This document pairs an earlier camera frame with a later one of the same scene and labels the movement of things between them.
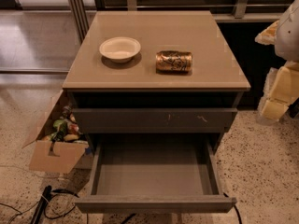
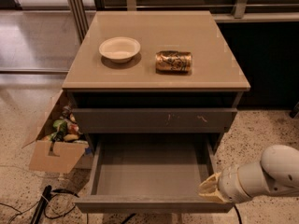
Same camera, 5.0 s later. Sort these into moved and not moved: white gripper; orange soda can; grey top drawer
Moved: white gripper
Not moved: grey top drawer; orange soda can
